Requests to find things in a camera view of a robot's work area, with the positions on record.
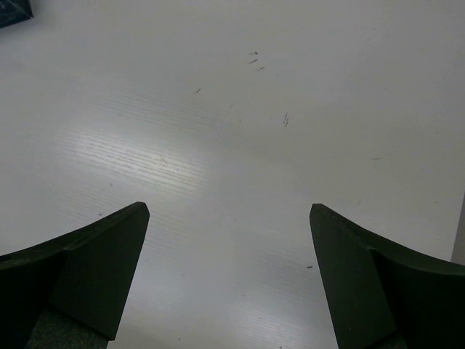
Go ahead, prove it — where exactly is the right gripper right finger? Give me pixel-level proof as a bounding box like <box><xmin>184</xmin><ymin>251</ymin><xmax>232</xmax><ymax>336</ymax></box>
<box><xmin>310</xmin><ymin>204</ymin><xmax>464</xmax><ymax>348</ymax></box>

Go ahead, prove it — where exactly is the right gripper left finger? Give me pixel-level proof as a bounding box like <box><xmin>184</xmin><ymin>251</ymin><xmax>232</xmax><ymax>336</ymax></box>
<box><xmin>1</xmin><ymin>202</ymin><xmax>150</xmax><ymax>348</ymax></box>

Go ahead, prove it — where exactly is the dark blue Barilla pasta box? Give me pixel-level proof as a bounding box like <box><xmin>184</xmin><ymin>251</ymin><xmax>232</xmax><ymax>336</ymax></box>
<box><xmin>0</xmin><ymin>0</ymin><xmax>33</xmax><ymax>28</ymax></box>

